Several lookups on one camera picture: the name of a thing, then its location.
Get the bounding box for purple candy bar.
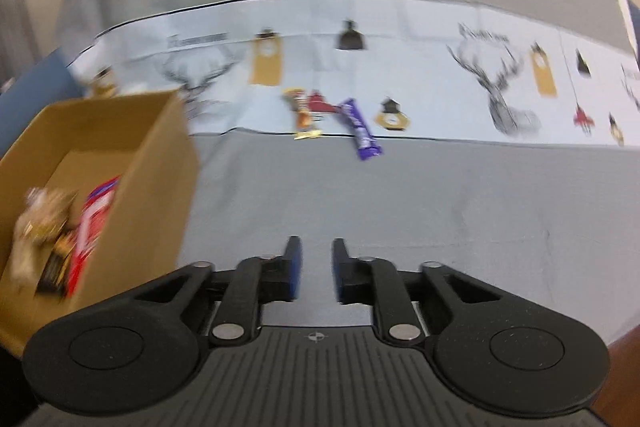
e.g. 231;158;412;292
337;98;383;161

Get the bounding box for red snack packet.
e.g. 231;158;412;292
65;176;120;297

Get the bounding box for yellow cartoon candy bar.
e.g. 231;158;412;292
283;88;322;140

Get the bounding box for dark chocolate bar packet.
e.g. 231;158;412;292
36;230;77;296

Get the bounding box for clear bag brown cookies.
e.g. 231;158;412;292
8;187;77;286

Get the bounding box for brown cardboard box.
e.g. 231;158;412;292
1;91;198;357

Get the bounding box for grey printed sofa cover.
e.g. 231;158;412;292
58;0;639;341

